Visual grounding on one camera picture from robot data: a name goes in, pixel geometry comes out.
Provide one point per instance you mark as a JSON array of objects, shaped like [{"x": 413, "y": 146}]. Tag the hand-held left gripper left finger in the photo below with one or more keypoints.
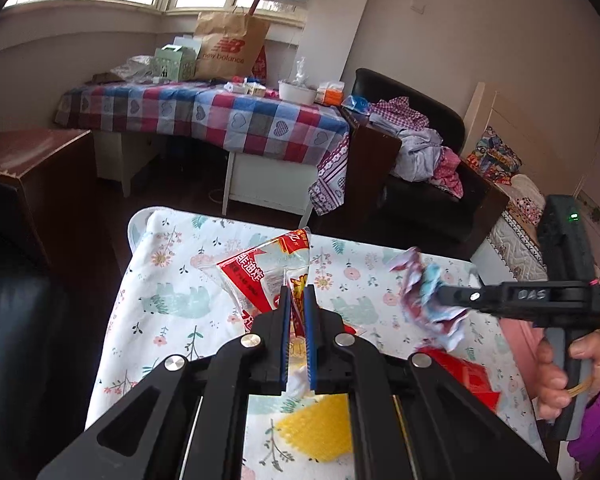
[{"x": 286, "y": 340}]

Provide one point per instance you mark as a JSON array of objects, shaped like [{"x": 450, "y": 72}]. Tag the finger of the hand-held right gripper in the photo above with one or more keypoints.
[{"x": 460, "y": 297}]

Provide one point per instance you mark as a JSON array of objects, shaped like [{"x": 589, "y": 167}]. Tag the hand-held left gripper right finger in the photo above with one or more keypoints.
[{"x": 309, "y": 340}]

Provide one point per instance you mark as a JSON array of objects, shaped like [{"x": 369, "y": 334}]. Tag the colourful paper wrapper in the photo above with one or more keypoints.
[{"x": 425, "y": 290}]

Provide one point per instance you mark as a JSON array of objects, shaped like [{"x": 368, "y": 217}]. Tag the red white snack wrapper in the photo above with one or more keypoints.
[{"x": 250, "y": 270}]

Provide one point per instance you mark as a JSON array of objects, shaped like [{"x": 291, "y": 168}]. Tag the pink plastic basin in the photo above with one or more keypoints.
[{"x": 522, "y": 355}]

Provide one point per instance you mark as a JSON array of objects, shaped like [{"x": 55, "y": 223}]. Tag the person's right hand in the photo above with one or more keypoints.
[{"x": 592, "y": 355}]

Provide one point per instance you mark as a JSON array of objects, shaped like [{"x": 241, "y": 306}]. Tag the floral bed quilt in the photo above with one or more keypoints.
[{"x": 527, "y": 205}]

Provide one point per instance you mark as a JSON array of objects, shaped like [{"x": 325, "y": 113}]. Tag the bed mattress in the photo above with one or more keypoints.
[{"x": 510, "y": 252}]

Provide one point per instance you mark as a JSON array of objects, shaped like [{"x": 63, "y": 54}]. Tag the red plastic tray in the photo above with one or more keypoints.
[{"x": 470, "y": 377}]

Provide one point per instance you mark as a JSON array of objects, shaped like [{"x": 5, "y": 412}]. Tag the yellow foam mesh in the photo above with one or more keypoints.
[{"x": 315, "y": 425}]

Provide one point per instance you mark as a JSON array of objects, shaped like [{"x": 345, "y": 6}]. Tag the black leather armchair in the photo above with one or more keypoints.
[{"x": 420, "y": 210}]

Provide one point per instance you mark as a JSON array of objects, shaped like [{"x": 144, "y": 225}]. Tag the colourful printed pillow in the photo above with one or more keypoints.
[{"x": 495, "y": 155}]

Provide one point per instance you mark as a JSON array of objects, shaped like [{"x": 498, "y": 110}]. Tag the pink patterned garment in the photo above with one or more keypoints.
[{"x": 450, "y": 170}]

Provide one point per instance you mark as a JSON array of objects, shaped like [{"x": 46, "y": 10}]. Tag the floral tablecloth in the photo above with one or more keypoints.
[{"x": 170, "y": 280}]

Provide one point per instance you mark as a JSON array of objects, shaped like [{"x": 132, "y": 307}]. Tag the yellow rubber band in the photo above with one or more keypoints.
[{"x": 582, "y": 387}]

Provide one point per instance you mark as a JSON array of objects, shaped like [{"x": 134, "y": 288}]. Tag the lavender cloth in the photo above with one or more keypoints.
[{"x": 415, "y": 152}]

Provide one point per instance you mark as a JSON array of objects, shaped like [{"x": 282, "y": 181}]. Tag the purple patterned hanging cloth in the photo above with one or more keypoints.
[{"x": 330, "y": 180}]

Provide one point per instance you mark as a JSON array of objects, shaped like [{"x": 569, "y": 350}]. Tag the white table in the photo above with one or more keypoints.
[{"x": 265, "y": 180}]

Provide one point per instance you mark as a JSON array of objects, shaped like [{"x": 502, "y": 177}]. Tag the purple gingham shirt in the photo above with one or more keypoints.
[{"x": 397, "y": 110}]

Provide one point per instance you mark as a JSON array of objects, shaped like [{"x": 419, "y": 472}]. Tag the blue plastic bag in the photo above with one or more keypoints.
[{"x": 356, "y": 103}]

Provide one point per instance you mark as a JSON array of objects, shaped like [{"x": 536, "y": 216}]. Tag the orange tissue box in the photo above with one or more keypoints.
[{"x": 330, "y": 94}]

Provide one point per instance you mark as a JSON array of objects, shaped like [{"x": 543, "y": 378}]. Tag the plaid heart tablecloth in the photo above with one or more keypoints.
[{"x": 205, "y": 110}]

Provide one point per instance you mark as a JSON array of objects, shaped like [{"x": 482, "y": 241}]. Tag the white bowl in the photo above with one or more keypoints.
[{"x": 297, "y": 94}]

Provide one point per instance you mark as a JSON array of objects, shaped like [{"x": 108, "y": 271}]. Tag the clear plastic bag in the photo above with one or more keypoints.
[{"x": 300, "y": 70}]

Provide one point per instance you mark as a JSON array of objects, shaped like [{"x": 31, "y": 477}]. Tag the red packet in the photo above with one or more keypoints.
[{"x": 261, "y": 65}]

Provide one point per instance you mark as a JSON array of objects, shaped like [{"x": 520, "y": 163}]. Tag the brown wooden cabinet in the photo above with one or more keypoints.
[{"x": 40, "y": 180}]

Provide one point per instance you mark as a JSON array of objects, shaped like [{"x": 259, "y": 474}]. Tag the green cardboard box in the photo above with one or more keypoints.
[{"x": 172, "y": 62}]

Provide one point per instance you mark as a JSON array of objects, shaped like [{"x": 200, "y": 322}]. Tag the brown paper bag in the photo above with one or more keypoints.
[{"x": 230, "y": 45}]

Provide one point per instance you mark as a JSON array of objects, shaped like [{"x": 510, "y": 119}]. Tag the crumpled grey plastic bag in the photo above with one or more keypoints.
[{"x": 132, "y": 67}]

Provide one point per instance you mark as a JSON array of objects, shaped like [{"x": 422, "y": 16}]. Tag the white box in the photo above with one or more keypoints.
[{"x": 187, "y": 42}]

